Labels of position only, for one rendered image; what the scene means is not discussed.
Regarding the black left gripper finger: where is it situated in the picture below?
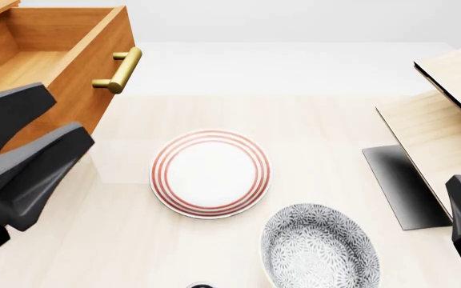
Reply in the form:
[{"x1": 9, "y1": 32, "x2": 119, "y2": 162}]
[
  {"x1": 0, "y1": 121, "x2": 96, "y2": 233},
  {"x1": 0, "y1": 82, "x2": 58, "y2": 158}
]

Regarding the open wooden drawer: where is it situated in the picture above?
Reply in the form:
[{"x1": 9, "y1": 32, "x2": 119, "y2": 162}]
[{"x1": 0, "y1": 5, "x2": 136, "y2": 162}]

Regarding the pale wooden stand, black base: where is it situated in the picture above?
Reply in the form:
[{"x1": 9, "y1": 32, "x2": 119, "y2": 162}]
[{"x1": 361, "y1": 39, "x2": 461, "y2": 232}]

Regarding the grey patterned bowl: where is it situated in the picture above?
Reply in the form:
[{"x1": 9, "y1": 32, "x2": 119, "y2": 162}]
[{"x1": 259, "y1": 203, "x2": 381, "y2": 288}]

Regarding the white plate with red rings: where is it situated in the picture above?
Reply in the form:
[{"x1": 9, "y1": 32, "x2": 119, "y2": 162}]
[{"x1": 149, "y1": 128, "x2": 273, "y2": 220}]

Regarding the brass drawer handle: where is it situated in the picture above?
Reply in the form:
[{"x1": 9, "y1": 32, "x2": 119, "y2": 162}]
[{"x1": 91, "y1": 46, "x2": 143, "y2": 95}]

